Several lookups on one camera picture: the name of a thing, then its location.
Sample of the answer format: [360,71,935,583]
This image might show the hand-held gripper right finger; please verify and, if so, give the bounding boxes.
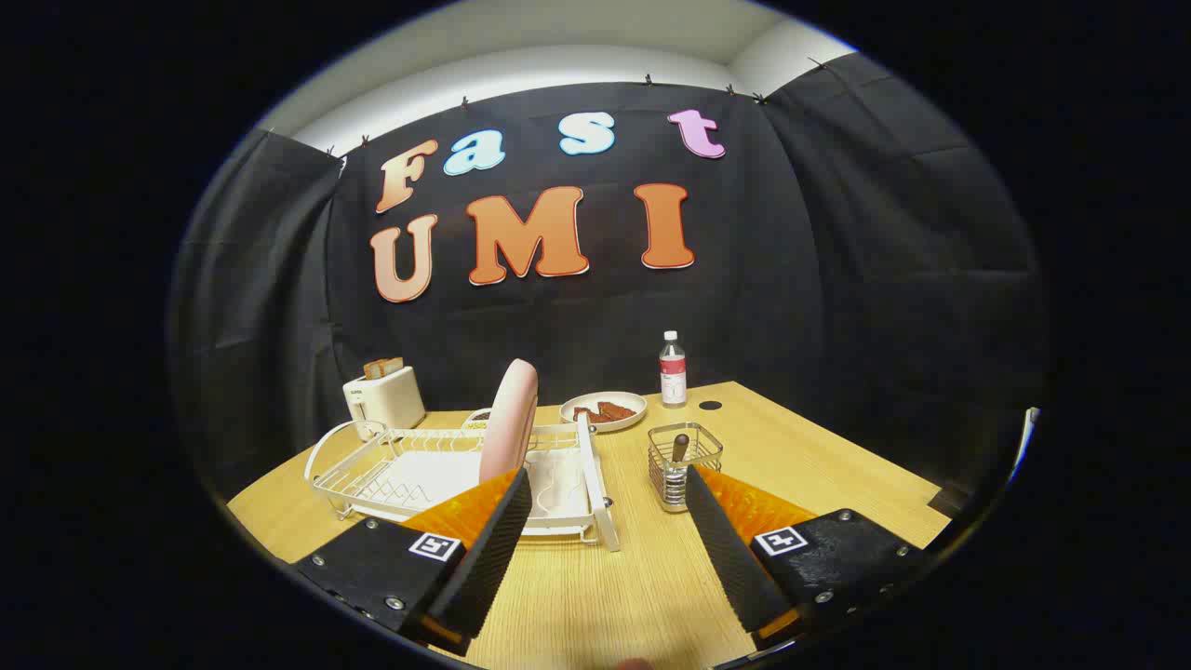
[684,463,931,652]

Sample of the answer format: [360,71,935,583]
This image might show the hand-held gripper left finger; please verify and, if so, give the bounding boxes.
[293,465,534,657]

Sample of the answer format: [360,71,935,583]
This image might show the metal wire basket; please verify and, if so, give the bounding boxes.
[648,422,725,514]

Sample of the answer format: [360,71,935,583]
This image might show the white wire dish rack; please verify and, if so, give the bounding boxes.
[304,409,622,553]

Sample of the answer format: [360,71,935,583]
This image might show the brown-handled spoon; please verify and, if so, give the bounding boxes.
[666,434,692,503]

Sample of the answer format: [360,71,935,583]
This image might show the pink plate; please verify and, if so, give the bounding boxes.
[478,359,540,485]

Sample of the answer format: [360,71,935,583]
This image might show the white round plate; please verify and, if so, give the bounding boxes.
[559,391,649,434]

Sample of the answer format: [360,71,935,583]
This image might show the white toaster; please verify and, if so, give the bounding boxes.
[342,366,427,431]

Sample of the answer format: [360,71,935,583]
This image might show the clear red-label water bottle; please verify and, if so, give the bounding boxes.
[659,330,689,409]

